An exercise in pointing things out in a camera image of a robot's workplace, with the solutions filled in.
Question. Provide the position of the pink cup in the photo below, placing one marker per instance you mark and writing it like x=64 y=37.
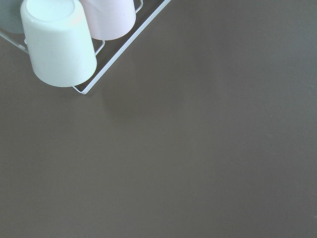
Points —
x=109 y=19

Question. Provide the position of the white cup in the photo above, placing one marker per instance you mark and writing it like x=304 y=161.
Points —
x=59 y=42

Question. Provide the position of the grey cup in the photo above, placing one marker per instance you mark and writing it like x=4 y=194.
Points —
x=10 y=17

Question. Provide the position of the white wire cup rack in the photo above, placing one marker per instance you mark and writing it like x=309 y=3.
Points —
x=107 y=52

